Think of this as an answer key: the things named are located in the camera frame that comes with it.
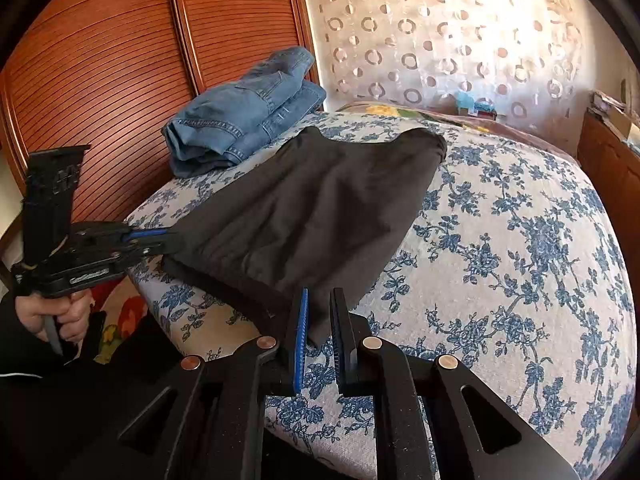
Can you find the black pants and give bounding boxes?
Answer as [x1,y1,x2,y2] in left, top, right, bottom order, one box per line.
[162,127,447,346]

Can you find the person's left hand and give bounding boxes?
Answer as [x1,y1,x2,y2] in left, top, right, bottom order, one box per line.
[15,289,94,342]

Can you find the folded blue jeans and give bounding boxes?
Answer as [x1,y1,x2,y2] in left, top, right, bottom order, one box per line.
[162,47,326,178]

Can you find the wooden slatted headboard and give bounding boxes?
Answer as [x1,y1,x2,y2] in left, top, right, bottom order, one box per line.
[1,0,312,220]

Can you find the blue floral bedspread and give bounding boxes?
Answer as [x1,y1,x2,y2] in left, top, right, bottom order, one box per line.
[126,113,637,479]

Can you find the colourful floral blanket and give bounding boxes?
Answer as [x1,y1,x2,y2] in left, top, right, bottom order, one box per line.
[338,102,577,162]

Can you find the wooden sideboard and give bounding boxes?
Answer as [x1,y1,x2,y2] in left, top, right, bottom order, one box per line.
[577,112,640,271]

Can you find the circle patterned curtain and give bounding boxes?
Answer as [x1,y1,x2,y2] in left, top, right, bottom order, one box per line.
[306,0,593,152]

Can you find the cardboard box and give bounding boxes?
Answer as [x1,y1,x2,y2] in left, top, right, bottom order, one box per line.
[590,90,639,153]

